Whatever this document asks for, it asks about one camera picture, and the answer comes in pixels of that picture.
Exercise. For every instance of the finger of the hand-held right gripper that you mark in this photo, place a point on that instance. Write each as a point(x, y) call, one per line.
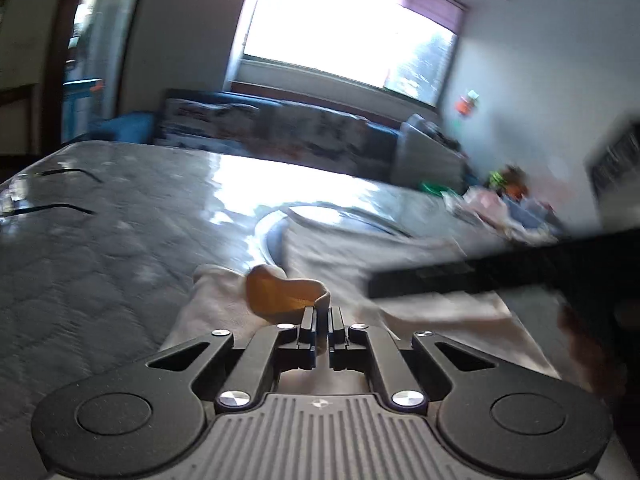
point(450, 276)

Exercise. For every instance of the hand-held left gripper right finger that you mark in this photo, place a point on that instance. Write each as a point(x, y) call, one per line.
point(334, 331)

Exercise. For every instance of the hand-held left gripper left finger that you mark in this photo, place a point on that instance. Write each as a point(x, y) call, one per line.
point(310, 331)

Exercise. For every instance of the cream garment with orange lining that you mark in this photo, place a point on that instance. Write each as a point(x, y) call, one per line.
point(350, 260)

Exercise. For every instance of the person's right hand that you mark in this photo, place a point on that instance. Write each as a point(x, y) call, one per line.
point(590, 350)

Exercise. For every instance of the pile of colourful toys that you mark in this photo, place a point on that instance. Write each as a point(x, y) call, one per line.
point(505, 200)

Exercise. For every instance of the grey storage box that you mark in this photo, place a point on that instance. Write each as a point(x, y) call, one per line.
point(425, 155)

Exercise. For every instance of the blue sofa with printed cover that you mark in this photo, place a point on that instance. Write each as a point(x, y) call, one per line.
point(280, 127)

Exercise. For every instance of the bright window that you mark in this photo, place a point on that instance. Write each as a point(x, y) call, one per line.
point(345, 25)

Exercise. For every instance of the blue plastic stool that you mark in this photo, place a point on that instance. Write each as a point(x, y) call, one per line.
point(120, 127)

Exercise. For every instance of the colourful wall stickers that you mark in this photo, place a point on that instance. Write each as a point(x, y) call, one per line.
point(466, 102)

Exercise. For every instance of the dark wooden door frame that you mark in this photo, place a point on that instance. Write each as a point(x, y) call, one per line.
point(55, 60)

